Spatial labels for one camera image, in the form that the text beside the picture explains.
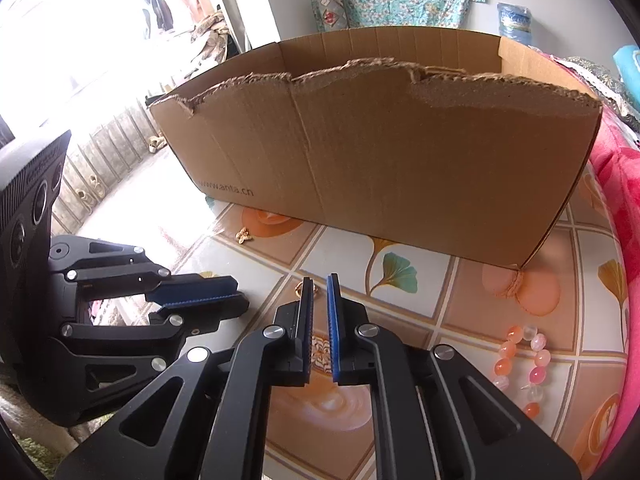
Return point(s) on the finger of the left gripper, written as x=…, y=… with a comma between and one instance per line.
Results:
x=204, y=316
x=190, y=288

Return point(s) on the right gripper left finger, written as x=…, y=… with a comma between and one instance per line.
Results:
x=205, y=417

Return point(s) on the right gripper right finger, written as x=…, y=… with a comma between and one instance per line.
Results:
x=435, y=415

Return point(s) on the gold chain jewelry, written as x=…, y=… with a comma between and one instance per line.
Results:
x=243, y=236

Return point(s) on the patterned tablecloth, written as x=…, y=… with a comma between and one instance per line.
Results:
x=574, y=292

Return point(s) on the brown cardboard box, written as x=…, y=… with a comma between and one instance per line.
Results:
x=454, y=141

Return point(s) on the rolled patterned mat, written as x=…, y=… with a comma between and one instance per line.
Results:
x=332, y=15

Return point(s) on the pink blanket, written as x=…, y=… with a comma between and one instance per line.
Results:
x=615, y=163

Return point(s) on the blue water jug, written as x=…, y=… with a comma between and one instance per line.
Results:
x=515, y=22

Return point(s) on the blue cartoon pillow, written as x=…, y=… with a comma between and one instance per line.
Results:
x=627, y=61

